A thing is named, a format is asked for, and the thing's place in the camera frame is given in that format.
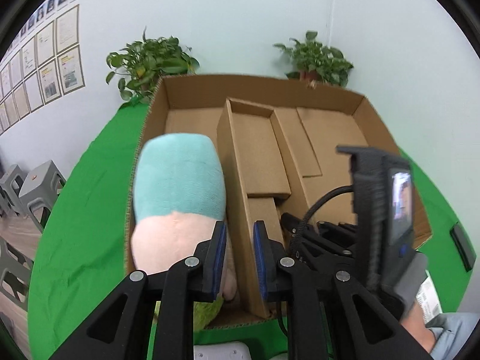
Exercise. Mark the plush doll teal pink green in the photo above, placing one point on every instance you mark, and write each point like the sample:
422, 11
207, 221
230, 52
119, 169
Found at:
178, 197

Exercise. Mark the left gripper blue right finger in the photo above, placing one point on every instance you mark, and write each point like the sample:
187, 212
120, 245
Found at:
268, 253

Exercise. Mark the small narrow cardboard box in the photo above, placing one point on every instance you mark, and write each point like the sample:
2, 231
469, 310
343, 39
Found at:
255, 178

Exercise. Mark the white green medicine box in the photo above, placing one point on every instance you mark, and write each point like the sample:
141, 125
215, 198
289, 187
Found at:
428, 299

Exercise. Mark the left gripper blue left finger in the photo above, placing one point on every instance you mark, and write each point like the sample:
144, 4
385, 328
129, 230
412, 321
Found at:
213, 261

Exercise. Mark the framed certificates on wall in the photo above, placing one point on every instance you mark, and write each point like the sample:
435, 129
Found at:
42, 64

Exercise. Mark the large shallow cardboard box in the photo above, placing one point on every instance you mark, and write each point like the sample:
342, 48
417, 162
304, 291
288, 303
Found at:
309, 122

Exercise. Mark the black flat object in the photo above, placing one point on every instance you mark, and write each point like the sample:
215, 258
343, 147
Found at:
463, 246

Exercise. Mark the right potted green plant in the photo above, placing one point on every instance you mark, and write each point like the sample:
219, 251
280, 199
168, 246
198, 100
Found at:
311, 60

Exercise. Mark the potted green plant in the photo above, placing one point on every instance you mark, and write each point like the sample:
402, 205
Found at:
311, 60
141, 64

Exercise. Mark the grey plastic stool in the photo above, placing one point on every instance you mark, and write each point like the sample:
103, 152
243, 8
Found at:
40, 192
11, 183

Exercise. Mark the left potted green plant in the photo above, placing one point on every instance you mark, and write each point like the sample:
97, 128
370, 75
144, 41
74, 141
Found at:
141, 64

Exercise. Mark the green table cloth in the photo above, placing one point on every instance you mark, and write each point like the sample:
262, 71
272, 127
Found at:
80, 256

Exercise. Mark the person's right hand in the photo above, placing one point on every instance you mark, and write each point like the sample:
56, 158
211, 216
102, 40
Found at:
401, 286

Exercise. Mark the phone mounted on gripper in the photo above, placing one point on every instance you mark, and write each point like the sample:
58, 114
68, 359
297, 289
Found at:
400, 208

